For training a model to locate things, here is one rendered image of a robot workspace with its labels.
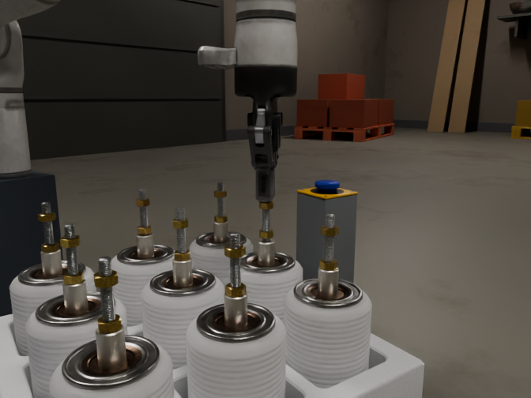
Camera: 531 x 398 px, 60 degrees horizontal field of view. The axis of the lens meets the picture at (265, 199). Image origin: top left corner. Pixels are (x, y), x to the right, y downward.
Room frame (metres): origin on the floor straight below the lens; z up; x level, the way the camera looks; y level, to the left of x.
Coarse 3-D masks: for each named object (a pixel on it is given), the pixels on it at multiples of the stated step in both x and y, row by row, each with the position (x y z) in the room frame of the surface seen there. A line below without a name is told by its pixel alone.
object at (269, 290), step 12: (252, 276) 0.53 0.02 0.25; (264, 276) 0.53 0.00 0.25; (276, 276) 0.53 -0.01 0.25; (288, 276) 0.54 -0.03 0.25; (300, 276) 0.56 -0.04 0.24; (252, 288) 0.53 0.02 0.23; (264, 288) 0.53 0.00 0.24; (276, 288) 0.53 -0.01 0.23; (288, 288) 0.54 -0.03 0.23; (252, 300) 0.53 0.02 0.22; (264, 300) 0.53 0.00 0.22; (276, 300) 0.53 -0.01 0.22; (276, 312) 0.53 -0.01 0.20
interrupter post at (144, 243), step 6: (138, 234) 0.60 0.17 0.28; (150, 234) 0.60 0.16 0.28; (138, 240) 0.59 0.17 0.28; (144, 240) 0.59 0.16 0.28; (150, 240) 0.60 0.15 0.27; (138, 246) 0.59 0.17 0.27; (144, 246) 0.59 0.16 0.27; (150, 246) 0.60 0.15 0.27; (138, 252) 0.59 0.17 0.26; (144, 252) 0.59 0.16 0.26; (150, 252) 0.60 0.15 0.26
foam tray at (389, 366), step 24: (0, 336) 0.51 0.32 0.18; (0, 360) 0.46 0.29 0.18; (24, 360) 0.46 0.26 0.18; (384, 360) 0.47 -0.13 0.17; (408, 360) 0.46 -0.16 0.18; (0, 384) 0.42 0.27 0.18; (24, 384) 0.42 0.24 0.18; (288, 384) 0.42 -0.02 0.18; (312, 384) 0.42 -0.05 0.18; (360, 384) 0.42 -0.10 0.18; (384, 384) 0.42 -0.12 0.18; (408, 384) 0.44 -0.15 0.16
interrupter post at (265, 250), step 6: (258, 240) 0.58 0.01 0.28; (270, 240) 0.58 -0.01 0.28; (258, 246) 0.57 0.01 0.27; (264, 246) 0.56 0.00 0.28; (270, 246) 0.56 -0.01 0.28; (258, 252) 0.57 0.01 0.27; (264, 252) 0.56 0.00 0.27; (270, 252) 0.56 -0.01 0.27; (258, 258) 0.57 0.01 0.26; (264, 258) 0.56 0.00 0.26; (270, 258) 0.56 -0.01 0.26; (258, 264) 0.57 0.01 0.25; (264, 264) 0.56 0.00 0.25; (270, 264) 0.56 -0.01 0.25
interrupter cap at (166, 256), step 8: (128, 248) 0.62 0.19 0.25; (136, 248) 0.63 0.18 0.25; (160, 248) 0.62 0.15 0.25; (168, 248) 0.62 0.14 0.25; (120, 256) 0.59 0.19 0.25; (128, 256) 0.59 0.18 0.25; (136, 256) 0.60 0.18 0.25; (160, 256) 0.59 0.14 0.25; (168, 256) 0.59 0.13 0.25; (128, 264) 0.57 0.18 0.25; (136, 264) 0.57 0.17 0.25; (144, 264) 0.57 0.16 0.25; (152, 264) 0.57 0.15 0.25
